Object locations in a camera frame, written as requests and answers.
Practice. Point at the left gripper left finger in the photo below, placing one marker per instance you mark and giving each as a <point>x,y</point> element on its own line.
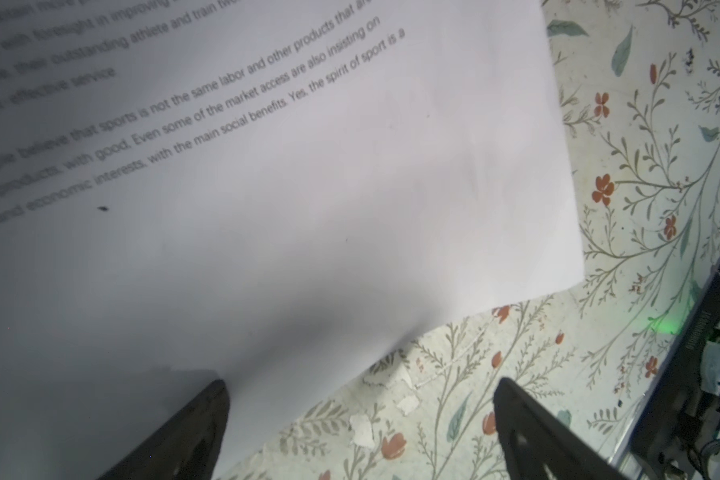
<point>187,446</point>

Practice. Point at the floral table mat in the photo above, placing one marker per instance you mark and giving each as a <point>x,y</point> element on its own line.
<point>639,89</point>

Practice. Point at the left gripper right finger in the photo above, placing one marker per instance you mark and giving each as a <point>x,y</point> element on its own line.
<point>536,445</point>

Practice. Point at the printed paper sheet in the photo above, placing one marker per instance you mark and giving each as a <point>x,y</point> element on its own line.
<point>274,194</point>

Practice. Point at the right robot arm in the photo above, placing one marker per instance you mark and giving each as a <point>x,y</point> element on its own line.
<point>677,435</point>

